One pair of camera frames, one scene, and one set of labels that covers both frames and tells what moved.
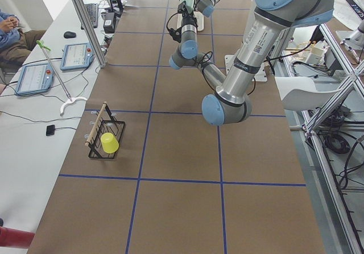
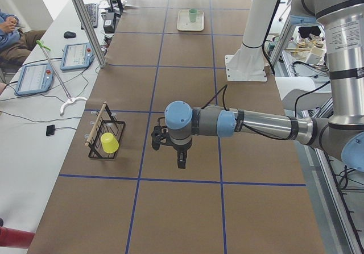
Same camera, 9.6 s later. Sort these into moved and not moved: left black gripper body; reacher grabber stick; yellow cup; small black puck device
Moved: left black gripper body
Not moved: reacher grabber stick; yellow cup; small black puck device
